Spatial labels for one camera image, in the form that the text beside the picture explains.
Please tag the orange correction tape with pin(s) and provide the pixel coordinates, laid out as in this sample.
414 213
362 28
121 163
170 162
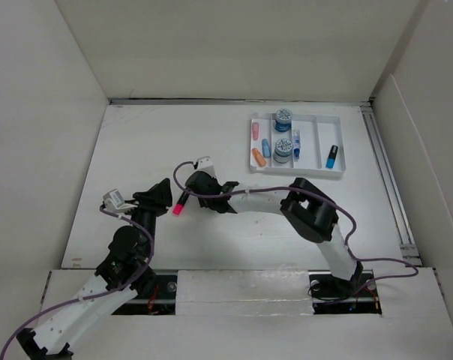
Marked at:
258 157

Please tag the blue correction tape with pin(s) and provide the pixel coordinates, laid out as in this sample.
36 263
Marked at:
266 149

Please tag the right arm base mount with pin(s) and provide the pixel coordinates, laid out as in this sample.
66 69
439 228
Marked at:
332 296

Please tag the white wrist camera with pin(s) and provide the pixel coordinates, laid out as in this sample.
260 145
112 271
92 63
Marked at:
113 202
206 165

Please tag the blue highlighter marker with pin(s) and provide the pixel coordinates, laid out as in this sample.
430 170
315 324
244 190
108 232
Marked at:
332 155

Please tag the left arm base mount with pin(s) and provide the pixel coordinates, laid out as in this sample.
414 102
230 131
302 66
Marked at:
160 301

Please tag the pink highlighter marker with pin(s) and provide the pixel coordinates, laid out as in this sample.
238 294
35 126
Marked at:
180 204

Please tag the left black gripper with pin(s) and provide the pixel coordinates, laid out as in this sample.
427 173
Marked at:
157 199

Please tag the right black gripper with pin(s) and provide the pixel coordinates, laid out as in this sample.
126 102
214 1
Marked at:
203 201

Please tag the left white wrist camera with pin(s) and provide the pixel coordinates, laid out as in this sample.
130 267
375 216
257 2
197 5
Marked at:
113 202

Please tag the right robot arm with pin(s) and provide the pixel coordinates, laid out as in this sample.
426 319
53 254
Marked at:
307 209

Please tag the white blue glue pen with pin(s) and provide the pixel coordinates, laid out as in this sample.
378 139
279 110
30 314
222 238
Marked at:
296 141

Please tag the blue putty jar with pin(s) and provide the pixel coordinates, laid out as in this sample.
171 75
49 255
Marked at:
283 149
282 120

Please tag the white plastic organizer tray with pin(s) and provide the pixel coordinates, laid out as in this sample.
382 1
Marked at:
318 134

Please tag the aluminium rail right side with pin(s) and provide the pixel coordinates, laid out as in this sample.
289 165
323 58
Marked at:
405 236

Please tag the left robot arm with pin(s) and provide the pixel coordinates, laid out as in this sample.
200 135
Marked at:
60 334

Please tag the pink correction tape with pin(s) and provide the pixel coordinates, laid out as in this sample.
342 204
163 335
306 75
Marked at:
255 131

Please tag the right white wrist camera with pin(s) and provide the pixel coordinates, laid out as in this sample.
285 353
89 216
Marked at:
206 165

